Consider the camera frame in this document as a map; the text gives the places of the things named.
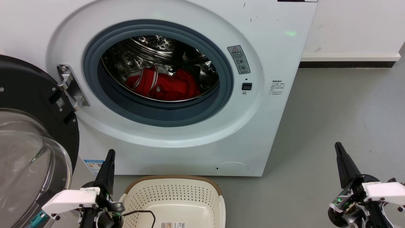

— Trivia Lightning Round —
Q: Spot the black baseboard strip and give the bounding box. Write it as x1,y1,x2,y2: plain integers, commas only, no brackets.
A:
299,61,396,69

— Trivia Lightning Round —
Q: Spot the stainless steel washing machine drum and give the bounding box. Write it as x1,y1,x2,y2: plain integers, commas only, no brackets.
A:
101,35,220,103

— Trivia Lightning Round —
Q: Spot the white front-load washing machine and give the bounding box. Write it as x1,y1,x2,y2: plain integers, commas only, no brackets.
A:
0,0,318,177

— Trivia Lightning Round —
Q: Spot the silver door hinge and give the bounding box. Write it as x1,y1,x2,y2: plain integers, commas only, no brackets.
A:
57,64,90,111

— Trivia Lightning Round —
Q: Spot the round drain filter cover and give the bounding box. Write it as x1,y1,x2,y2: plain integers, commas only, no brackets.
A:
215,162,249,176

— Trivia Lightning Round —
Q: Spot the black round washer door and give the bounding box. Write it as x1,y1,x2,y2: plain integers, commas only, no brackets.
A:
0,55,79,228

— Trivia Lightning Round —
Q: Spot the red garment with white stripes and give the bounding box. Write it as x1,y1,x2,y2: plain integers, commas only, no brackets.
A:
126,66,202,101

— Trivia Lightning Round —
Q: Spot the cream perforated laundry basket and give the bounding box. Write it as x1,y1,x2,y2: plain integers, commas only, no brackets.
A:
119,175,226,228

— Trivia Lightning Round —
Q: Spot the grey warning sticker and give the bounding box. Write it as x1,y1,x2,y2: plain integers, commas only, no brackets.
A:
227,45,251,75

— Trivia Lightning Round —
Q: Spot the blue energy label sticker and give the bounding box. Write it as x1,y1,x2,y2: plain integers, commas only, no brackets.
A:
84,159,105,175

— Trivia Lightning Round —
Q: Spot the grey rubber door gasket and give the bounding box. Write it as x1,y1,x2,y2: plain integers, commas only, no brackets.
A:
83,20,234,128

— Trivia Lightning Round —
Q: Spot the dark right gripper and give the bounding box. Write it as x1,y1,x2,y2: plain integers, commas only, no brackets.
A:
328,142,393,228

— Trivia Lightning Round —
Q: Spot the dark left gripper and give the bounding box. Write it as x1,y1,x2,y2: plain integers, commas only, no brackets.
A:
79,149,125,228

